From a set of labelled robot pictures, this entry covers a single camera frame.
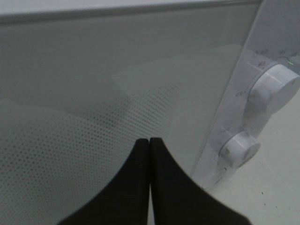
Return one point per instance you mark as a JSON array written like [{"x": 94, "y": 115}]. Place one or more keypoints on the white microwave door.
[{"x": 82, "y": 80}]

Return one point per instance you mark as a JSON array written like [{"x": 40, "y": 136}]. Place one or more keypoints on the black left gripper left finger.
[{"x": 125, "y": 199}]

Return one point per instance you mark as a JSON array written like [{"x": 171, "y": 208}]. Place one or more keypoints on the lower white timer knob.
[{"x": 238, "y": 150}]

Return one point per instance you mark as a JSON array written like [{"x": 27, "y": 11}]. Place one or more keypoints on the upper white power knob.
[{"x": 274, "y": 89}]

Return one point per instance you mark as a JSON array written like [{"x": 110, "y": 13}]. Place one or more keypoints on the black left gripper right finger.
[{"x": 177, "y": 200}]

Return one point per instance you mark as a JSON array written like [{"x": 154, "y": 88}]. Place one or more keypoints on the white microwave oven body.
[{"x": 274, "y": 38}]

